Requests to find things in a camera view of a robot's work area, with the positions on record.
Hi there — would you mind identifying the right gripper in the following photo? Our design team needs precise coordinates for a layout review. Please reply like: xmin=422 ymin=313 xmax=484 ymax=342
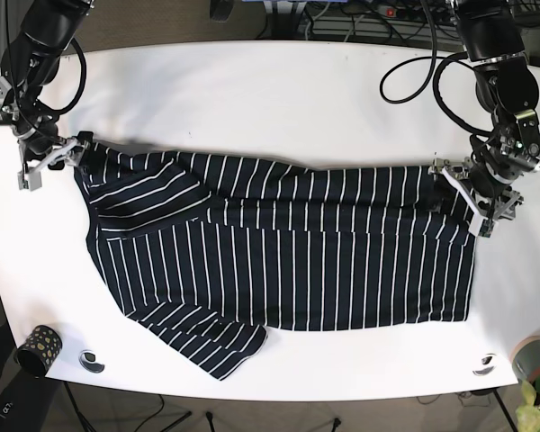
xmin=17 ymin=131 xmax=98 ymax=192

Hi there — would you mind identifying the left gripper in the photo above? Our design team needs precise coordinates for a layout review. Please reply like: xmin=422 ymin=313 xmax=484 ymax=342
xmin=428 ymin=144 xmax=524 ymax=238

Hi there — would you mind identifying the navy white-striped T-shirt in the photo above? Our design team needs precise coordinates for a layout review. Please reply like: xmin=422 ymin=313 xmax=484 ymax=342
xmin=75 ymin=143 xmax=476 ymax=380

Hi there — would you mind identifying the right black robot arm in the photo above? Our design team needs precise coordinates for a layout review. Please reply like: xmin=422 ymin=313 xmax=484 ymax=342
xmin=0 ymin=1 xmax=95 ymax=191

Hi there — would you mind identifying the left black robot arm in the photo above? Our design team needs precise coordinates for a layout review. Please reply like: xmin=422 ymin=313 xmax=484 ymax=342
xmin=421 ymin=1 xmax=540 ymax=238

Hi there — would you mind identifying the grey tape roll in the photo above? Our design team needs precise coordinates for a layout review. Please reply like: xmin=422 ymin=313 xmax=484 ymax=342
xmin=511 ymin=337 xmax=540 ymax=383

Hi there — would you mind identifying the black gold-dotted cup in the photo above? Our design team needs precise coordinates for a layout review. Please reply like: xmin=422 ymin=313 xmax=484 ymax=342
xmin=14 ymin=325 xmax=63 ymax=378

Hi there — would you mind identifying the green potted plant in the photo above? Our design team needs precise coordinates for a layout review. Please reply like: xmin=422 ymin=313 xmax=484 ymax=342
xmin=516 ymin=375 xmax=540 ymax=432

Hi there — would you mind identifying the right table cable grommet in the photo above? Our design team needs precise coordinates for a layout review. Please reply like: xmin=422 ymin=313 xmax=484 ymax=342
xmin=472 ymin=353 xmax=497 ymax=377

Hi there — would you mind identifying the table cable grommet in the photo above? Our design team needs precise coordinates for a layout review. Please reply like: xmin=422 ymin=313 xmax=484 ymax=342
xmin=472 ymin=353 xmax=497 ymax=377
xmin=78 ymin=350 xmax=105 ymax=374

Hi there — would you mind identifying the left table cable grommet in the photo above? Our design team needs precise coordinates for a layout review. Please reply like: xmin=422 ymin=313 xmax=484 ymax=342
xmin=78 ymin=350 xmax=105 ymax=374

